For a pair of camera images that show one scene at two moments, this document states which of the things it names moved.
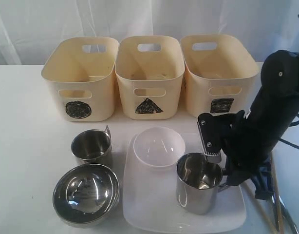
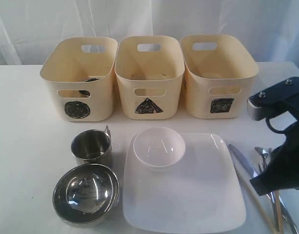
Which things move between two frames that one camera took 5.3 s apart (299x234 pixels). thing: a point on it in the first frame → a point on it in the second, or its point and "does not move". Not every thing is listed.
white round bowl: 159,147 does not move
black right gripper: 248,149 → 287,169
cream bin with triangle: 150,69 does not move
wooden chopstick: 278,219 does not move
